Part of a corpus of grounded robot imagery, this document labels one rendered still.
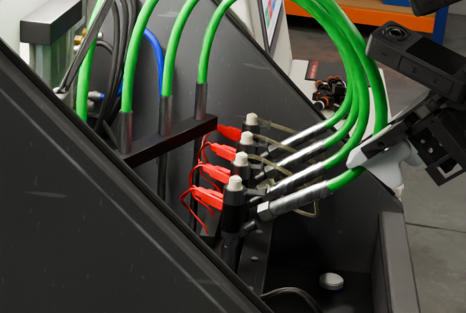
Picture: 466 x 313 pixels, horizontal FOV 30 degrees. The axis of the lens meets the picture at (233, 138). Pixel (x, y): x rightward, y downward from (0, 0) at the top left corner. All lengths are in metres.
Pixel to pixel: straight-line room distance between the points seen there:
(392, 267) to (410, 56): 0.49
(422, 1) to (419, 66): 0.28
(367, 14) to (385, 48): 5.43
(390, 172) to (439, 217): 2.80
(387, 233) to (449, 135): 0.53
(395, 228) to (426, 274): 1.88
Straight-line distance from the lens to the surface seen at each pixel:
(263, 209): 1.02
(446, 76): 0.86
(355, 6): 6.33
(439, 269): 3.33
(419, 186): 3.99
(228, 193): 1.09
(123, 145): 1.18
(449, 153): 0.88
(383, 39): 0.88
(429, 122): 0.87
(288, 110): 1.39
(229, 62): 1.37
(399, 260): 1.31
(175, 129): 1.28
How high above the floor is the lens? 1.56
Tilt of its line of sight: 21 degrees down
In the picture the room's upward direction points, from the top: 5 degrees clockwise
